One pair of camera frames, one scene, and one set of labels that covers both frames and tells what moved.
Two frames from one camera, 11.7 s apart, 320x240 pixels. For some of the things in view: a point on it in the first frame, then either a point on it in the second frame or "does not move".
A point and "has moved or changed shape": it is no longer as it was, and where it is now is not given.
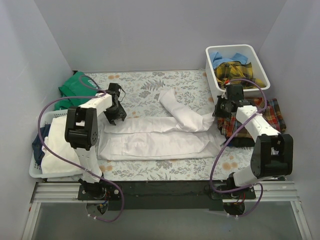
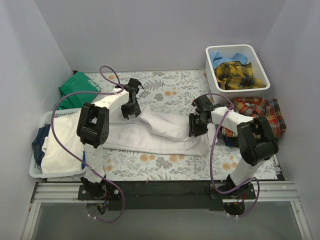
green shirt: x=79 y=84 does not move
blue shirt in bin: x=217 y=59 does not move
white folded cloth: x=57 y=143 does not move
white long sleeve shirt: x=187 y=133 has moved or changed shape
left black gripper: x=116 y=113 -> x=131 y=109
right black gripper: x=219 y=107 -> x=195 y=125
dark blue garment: x=38 y=152 does not move
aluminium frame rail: x=275 y=192 does not move
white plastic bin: x=227 y=51 does not move
